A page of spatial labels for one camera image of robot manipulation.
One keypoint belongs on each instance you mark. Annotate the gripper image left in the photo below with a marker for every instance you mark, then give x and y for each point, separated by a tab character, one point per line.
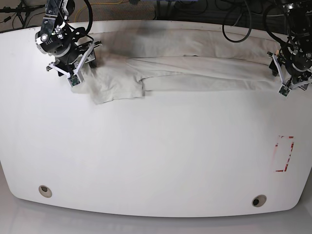
73	61

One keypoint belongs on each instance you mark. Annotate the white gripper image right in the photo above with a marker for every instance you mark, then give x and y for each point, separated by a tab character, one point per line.
293	66

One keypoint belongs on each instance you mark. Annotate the white T-shirt with yellow logo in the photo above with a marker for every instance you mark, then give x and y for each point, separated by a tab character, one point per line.
133	62

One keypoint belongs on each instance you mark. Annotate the wrist camera board image right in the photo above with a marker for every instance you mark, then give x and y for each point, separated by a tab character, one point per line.
285	90

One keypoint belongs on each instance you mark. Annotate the right table cable grommet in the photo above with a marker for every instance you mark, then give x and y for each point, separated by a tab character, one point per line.
259	201

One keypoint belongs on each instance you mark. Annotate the table cable grommet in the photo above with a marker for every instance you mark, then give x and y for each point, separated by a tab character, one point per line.
45	191
259	201

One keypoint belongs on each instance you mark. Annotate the wrist camera board image left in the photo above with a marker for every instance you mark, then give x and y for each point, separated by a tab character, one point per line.
75	80

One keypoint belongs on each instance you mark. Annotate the wrist camera board image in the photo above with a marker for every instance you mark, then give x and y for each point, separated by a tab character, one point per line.
285	90
75	80

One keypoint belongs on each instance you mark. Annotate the red tape rectangle marking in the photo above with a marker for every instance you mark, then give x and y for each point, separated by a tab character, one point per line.
282	153

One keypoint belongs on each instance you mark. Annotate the black tripod stand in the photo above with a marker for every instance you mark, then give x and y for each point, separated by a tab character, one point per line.
22	11

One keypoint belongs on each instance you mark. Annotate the left table cable grommet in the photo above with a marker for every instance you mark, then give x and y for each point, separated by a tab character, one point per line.
45	191

